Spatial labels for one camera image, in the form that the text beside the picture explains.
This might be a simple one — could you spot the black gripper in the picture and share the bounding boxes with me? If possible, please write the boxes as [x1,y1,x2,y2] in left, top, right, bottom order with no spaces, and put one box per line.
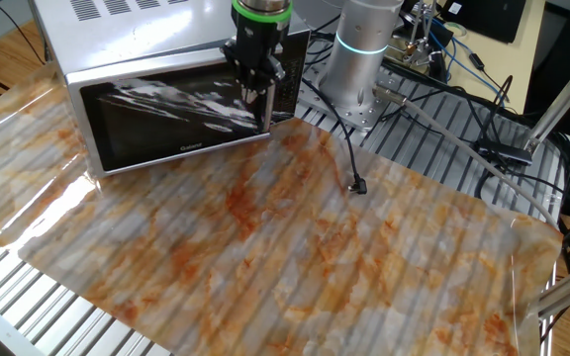
[221,17,291,106]

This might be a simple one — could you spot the black glass microwave door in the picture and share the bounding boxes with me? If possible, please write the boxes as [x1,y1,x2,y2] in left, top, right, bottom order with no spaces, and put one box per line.
[66,47,275,179]

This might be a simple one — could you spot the silver microwave body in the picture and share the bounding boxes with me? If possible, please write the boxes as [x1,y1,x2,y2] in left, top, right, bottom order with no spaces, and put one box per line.
[31,0,312,180]

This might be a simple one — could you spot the marble pattern table mat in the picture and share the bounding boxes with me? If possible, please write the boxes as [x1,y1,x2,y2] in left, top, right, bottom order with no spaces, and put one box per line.
[0,61,564,356]

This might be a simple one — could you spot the metal clamp stand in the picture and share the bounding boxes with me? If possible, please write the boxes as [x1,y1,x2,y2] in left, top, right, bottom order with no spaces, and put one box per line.
[397,0,440,69]

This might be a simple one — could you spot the black laptop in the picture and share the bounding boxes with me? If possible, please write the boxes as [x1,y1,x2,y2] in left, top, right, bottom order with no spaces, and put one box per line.
[441,0,529,45]

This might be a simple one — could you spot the black usb hub box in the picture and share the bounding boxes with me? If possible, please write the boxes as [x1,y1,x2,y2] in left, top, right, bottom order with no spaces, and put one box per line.
[474,138,534,167]

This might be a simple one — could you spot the green wrist adapter ring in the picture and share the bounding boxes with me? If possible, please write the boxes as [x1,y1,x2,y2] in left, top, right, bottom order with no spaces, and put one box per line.
[230,0,295,25]

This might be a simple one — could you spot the black cable with angled plug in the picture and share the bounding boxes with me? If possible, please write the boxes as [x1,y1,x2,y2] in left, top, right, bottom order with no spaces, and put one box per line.
[300,77,369,196]

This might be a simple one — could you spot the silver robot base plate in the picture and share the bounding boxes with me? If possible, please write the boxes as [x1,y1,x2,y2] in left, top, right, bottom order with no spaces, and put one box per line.
[296,62,418,134]

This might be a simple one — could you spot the blue cable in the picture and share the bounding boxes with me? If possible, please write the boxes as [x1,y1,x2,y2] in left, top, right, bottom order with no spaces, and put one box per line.
[427,19,510,103]

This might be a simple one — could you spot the thick grey cable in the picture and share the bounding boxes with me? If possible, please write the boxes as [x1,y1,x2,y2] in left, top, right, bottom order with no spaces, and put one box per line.
[372,83,559,229]

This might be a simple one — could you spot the aluminium frame strut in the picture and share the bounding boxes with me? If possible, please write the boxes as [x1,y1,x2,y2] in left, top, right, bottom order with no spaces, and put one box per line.
[522,38,570,155]
[530,257,570,318]

